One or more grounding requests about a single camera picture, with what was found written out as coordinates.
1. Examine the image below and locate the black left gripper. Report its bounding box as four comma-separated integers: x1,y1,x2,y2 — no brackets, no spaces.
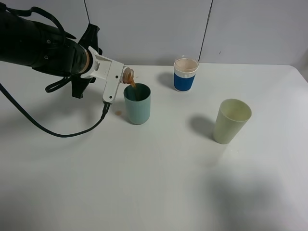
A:
61,23,100,99

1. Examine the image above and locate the clear bottle with pink label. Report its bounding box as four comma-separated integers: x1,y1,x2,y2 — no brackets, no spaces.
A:
121,67,134,85

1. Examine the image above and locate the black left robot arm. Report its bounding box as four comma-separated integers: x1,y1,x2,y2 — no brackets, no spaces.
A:
0,3,102,99

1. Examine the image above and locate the teal plastic cup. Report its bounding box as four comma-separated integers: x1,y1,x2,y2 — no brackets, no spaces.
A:
124,83,151,125

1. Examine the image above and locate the pale green plastic cup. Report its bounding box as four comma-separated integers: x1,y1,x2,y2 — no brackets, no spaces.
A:
213,99,252,144

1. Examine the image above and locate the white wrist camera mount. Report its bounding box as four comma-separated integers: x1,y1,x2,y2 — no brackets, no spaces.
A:
80,46,125,103

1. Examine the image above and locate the black camera cable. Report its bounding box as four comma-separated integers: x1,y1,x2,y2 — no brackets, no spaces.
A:
0,6,112,138

